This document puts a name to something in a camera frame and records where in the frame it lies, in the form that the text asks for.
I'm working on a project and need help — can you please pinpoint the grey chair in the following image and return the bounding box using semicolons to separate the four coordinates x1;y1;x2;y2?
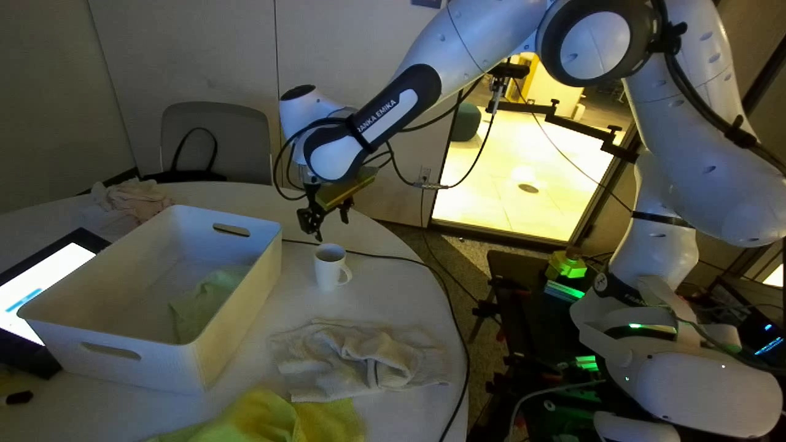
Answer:
158;100;271;183

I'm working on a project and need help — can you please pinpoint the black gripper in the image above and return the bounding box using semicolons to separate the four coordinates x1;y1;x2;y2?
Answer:
297;167;376;237

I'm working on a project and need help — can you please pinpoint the yellow towel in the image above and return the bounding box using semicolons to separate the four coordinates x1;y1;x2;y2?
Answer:
151;388;367;442

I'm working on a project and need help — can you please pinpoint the white grey towel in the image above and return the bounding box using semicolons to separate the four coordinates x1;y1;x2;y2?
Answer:
272;318;451;403

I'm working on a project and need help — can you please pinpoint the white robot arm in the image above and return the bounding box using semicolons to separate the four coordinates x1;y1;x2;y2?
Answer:
281;0;786;442

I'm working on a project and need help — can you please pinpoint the small black object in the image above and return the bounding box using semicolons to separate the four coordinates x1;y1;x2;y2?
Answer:
4;389;35;408

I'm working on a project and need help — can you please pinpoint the light green towel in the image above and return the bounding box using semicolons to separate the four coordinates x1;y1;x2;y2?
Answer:
169;268;244;343

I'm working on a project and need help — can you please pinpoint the pink cloth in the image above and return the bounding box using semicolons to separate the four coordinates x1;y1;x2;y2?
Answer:
92;179;173;224

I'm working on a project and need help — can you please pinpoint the white ceramic mug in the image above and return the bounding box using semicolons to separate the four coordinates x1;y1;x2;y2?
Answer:
315;242;353;295

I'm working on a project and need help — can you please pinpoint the tablet with lit screen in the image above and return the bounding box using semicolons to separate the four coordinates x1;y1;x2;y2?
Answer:
0;227;108;378

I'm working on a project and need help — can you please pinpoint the white plastic basket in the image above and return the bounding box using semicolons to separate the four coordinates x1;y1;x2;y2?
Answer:
19;205;283;392

